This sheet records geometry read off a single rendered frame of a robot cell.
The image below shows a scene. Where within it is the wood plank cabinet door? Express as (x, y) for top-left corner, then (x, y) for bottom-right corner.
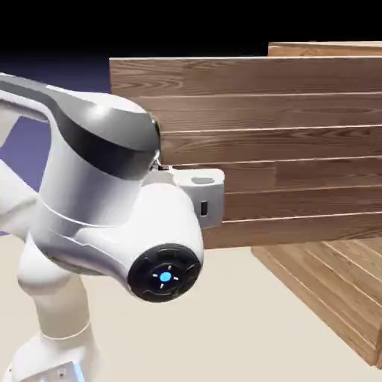
(109, 55), (382, 250)

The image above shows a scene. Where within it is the light wood cabinet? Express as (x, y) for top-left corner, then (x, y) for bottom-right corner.
(109, 40), (382, 370)

